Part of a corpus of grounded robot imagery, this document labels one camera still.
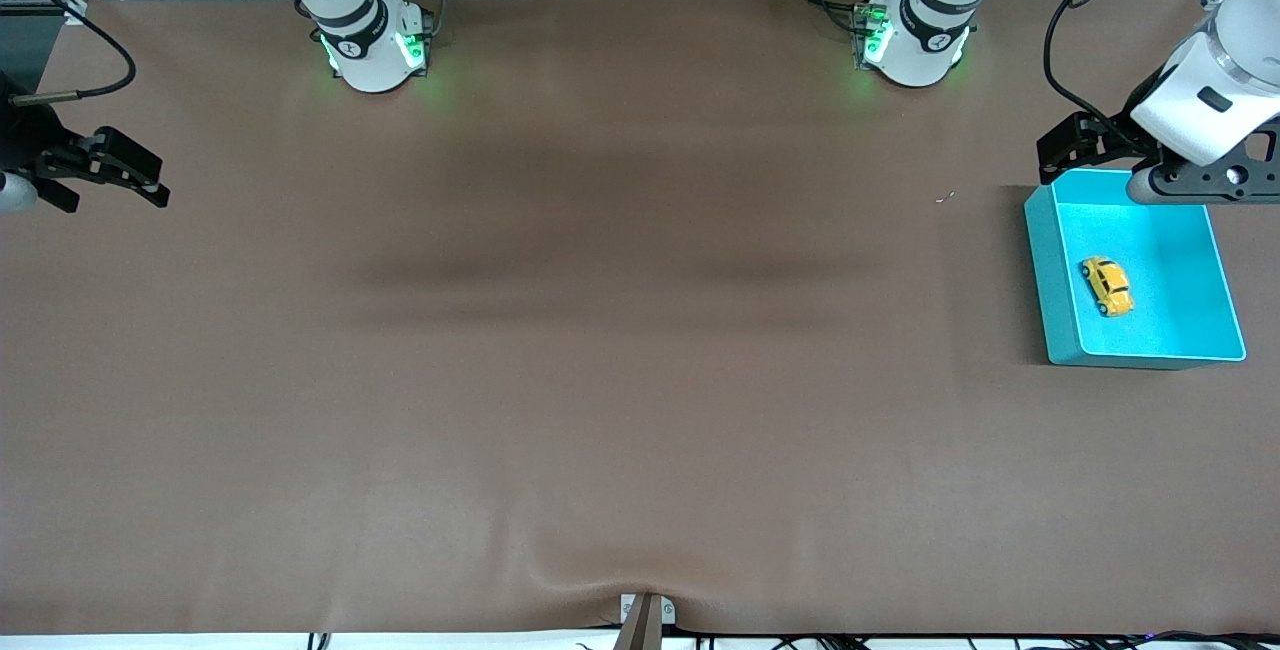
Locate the yellow beetle toy car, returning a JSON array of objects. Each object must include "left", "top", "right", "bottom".
[{"left": 1080, "top": 256, "right": 1135, "bottom": 318}]

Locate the teal plastic bin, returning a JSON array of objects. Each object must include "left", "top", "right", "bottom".
[{"left": 1024, "top": 168, "right": 1247, "bottom": 370}]

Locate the brown table mat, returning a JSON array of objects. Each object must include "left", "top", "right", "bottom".
[{"left": 0, "top": 0, "right": 1280, "bottom": 637}]

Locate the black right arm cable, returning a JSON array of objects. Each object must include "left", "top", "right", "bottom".
[{"left": 0, "top": 0, "right": 137, "bottom": 107}]

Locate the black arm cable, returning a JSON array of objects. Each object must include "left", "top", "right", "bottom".
[
  {"left": 0, "top": 0, "right": 137, "bottom": 107},
  {"left": 1045, "top": 0, "right": 1231, "bottom": 131}
]

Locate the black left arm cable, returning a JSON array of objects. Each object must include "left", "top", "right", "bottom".
[{"left": 1045, "top": 0, "right": 1231, "bottom": 131}]

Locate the grey metal clamp bracket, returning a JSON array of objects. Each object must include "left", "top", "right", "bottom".
[{"left": 615, "top": 593, "right": 677, "bottom": 650}]

